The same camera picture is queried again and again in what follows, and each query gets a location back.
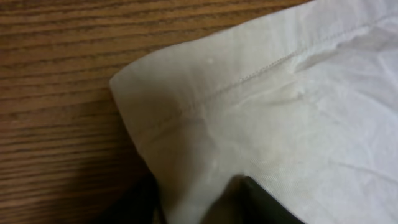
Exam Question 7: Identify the beige shorts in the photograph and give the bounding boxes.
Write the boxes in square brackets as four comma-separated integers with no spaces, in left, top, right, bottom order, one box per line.
[109,0,397,223]

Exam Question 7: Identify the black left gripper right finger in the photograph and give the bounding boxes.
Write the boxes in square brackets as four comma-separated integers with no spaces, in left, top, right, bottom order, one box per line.
[201,175,303,224]

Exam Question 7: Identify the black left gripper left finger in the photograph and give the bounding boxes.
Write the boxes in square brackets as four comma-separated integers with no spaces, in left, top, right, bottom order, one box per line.
[93,174,159,224]

